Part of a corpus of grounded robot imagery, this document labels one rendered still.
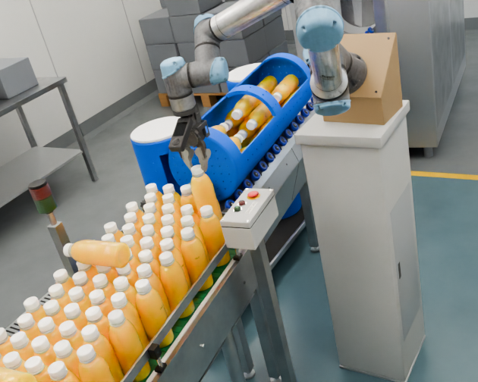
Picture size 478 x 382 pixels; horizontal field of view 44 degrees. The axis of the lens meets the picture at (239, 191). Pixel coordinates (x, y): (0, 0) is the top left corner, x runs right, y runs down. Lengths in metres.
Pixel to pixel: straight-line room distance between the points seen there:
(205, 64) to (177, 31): 4.25
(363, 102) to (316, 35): 0.61
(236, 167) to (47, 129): 3.99
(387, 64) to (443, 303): 1.39
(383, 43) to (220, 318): 1.07
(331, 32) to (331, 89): 0.34
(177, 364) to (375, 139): 0.95
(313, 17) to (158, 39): 4.73
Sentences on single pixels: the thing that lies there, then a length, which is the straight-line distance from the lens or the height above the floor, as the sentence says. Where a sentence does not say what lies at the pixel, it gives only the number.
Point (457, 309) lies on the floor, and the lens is 3.06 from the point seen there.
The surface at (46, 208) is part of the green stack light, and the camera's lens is 2.06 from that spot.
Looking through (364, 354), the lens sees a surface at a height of 0.12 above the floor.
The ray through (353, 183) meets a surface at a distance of 2.16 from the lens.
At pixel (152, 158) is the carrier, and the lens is 2.76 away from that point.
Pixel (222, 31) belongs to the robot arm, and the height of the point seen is 1.61.
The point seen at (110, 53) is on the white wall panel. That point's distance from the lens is 6.55.
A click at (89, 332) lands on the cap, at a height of 1.11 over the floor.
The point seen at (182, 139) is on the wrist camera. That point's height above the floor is 1.35.
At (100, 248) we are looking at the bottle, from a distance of 1.72.
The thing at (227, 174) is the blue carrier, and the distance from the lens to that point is 2.14.
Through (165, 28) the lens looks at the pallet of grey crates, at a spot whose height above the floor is 0.82.
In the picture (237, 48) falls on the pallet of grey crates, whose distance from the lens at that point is 5.70.
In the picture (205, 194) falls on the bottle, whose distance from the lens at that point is 1.91.
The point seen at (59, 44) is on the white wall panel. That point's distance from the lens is 6.09.
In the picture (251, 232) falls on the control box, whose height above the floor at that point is 1.07.
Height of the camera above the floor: 2.00
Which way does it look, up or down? 28 degrees down
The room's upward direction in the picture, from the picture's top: 14 degrees counter-clockwise
